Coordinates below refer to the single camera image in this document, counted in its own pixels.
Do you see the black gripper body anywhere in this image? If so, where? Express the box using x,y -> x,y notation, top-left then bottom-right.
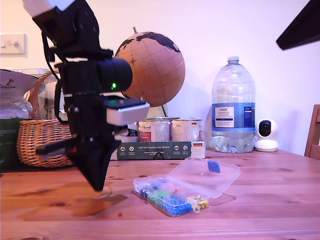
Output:
35,94 -> 115,161

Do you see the green and white cardboard tray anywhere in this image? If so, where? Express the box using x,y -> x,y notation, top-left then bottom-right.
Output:
116,140 -> 207,161

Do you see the clear glass jar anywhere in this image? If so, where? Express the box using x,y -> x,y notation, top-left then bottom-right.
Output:
24,68 -> 61,120

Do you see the green and silver food bag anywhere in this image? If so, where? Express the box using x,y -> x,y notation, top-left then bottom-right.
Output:
0,69 -> 41,173

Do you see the clear plastic pin organizer box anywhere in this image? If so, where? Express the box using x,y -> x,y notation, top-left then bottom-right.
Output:
132,156 -> 241,218

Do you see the cork globe on stand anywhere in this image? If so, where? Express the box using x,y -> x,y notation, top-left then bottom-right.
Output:
113,26 -> 186,118

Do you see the large clear water bottle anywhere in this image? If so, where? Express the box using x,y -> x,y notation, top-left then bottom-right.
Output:
211,56 -> 257,154

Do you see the wooden chair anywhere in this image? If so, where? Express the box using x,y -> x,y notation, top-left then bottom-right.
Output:
303,104 -> 320,161

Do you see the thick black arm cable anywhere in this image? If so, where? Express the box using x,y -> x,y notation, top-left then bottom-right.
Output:
54,79 -> 71,125

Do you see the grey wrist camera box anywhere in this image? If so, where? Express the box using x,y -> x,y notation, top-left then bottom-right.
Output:
99,96 -> 151,127

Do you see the wicker basket with handle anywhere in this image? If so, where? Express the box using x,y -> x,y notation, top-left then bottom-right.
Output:
16,70 -> 76,168

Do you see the white wall light switch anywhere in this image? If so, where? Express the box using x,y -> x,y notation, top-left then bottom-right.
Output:
0,33 -> 27,56

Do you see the small white round camera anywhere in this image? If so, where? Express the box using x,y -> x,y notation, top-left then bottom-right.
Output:
254,119 -> 279,153

